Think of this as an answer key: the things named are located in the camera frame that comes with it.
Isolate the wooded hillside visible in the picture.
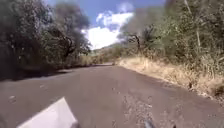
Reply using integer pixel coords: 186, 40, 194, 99
89, 43, 128, 66

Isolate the grey asphalt road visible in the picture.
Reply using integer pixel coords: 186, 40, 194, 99
0, 63, 224, 128

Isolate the dry yellow grass verge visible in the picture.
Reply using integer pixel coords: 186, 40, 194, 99
114, 55, 224, 100

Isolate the row of green bushy trees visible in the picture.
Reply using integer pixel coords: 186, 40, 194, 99
118, 0, 224, 76

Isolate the row of dark trees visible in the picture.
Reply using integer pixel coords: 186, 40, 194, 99
0, 0, 93, 81

